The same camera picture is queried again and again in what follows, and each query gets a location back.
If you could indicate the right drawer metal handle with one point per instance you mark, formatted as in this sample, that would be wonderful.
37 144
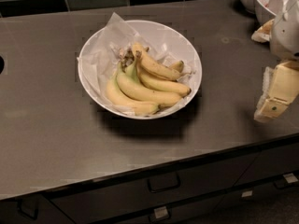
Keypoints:
287 181

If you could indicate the yellow banana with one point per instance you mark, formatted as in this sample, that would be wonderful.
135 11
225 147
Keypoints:
152 66
139 92
158 84
118 98

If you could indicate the left drawer black handle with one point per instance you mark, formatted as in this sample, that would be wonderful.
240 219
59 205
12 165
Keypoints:
28 208

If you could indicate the large white bowl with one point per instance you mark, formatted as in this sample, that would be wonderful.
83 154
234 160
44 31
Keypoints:
98 59

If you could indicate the small metal drawer tag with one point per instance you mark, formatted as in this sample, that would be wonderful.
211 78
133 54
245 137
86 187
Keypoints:
246 194

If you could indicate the small rear banana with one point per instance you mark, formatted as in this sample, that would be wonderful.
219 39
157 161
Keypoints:
179 65

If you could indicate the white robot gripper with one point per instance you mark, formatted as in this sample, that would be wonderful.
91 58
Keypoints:
285 34

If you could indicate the white paper liner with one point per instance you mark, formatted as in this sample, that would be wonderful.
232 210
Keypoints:
139 69

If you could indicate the lower drawer metal handle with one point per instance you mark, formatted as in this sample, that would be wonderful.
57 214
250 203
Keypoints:
159 214

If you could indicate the upper drawer black handle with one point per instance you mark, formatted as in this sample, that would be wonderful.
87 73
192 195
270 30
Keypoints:
165 182

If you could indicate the drawer black handle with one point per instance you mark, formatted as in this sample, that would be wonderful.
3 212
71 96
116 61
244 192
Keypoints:
165 182
28 208

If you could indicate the drawer metal handle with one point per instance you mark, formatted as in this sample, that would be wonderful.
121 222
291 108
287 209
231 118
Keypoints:
287 181
159 214

